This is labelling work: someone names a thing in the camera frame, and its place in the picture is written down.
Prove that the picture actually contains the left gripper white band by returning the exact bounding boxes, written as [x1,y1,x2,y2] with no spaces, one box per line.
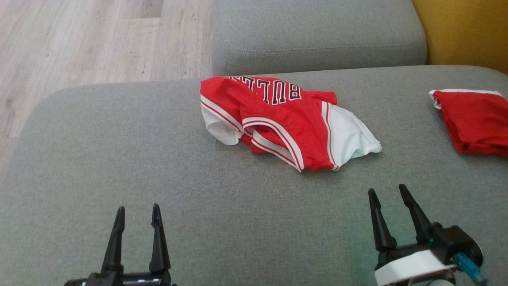
[65,204,177,286]

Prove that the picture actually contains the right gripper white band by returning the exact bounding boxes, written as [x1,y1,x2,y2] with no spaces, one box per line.
[368,184,457,286]

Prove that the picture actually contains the red Bulls basketball jersey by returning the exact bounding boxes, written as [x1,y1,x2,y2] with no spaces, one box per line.
[200,75,383,173]

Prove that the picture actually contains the grey sofa seat cushion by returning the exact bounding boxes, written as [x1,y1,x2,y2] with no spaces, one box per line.
[0,65,508,286]

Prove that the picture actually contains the red shorts with white trim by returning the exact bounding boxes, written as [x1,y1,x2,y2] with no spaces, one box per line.
[429,89,508,158]

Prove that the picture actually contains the yellow cushion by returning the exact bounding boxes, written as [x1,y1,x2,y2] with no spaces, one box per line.
[412,0,508,76]

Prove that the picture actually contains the grey sofa back cushion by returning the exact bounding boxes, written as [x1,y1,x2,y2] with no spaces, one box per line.
[211,0,428,77]

